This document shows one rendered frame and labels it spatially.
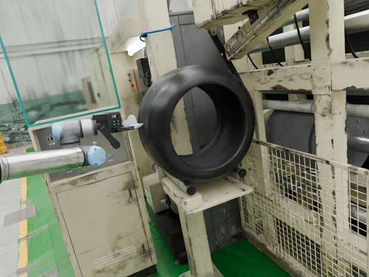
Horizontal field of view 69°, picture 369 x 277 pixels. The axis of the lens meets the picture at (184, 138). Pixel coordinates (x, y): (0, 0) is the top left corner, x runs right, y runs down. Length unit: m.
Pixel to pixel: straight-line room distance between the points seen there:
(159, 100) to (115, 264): 1.34
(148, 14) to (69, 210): 1.27
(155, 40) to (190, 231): 1.16
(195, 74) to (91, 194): 1.08
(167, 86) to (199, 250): 1.14
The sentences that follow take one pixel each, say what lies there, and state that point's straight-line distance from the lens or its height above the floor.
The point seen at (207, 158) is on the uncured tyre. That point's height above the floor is 0.94.
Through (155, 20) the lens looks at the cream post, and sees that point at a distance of 1.53.
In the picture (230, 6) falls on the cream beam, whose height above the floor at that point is 1.65.
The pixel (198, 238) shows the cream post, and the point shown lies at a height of 0.38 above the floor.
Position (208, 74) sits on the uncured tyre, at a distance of 1.19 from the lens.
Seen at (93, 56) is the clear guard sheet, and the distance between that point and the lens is 1.79.
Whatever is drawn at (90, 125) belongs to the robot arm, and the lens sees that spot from 1.14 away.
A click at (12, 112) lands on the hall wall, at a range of 9.98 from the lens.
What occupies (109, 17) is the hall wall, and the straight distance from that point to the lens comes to 10.82.
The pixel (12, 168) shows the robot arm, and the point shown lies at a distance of 0.92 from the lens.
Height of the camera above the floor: 1.43
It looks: 14 degrees down
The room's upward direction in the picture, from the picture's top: 10 degrees counter-clockwise
